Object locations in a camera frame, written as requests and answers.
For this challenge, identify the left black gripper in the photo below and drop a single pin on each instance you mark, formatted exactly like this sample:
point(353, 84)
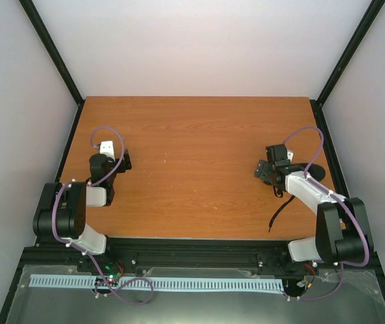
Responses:
point(123, 168)

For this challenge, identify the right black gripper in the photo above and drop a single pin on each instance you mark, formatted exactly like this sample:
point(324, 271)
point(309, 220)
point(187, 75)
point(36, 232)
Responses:
point(261, 171)

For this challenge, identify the black shoelace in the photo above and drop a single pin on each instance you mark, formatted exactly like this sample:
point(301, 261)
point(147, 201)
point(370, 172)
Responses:
point(280, 211)

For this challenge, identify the black canvas shoe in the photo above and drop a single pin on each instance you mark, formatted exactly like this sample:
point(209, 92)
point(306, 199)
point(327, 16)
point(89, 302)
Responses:
point(316, 171)

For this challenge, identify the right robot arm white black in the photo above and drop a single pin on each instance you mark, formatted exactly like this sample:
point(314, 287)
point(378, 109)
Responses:
point(342, 230)

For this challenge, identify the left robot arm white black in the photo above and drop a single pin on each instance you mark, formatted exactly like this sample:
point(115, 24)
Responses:
point(61, 210)

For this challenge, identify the right small connector board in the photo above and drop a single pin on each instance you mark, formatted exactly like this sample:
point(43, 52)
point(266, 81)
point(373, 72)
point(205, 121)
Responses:
point(306, 282)

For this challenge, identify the left green led circuit board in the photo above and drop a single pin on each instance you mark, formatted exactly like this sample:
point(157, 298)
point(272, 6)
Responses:
point(113, 278)

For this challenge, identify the clear plastic sheet cover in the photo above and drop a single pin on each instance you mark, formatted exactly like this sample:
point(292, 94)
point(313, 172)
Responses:
point(348, 297)

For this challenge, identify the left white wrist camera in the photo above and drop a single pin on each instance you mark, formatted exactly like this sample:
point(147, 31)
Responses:
point(107, 148)

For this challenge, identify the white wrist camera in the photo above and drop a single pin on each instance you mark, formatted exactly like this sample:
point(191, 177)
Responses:
point(290, 155)
point(107, 148)

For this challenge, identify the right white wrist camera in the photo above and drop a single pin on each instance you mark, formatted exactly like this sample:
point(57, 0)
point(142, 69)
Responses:
point(290, 155)

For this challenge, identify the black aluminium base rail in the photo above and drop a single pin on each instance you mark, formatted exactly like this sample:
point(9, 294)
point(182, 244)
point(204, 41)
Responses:
point(137, 255)

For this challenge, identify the light blue slotted cable duct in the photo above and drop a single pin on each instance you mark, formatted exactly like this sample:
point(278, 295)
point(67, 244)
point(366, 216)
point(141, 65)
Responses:
point(162, 284)

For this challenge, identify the left black frame post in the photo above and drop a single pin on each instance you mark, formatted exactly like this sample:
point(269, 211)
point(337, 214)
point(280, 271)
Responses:
point(45, 37)

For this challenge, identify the black frame post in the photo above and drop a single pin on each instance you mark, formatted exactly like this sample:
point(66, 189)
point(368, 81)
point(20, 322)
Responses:
point(357, 37)
point(45, 37)

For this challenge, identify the right black frame post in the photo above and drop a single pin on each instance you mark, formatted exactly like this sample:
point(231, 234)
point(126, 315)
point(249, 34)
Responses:
point(357, 37)

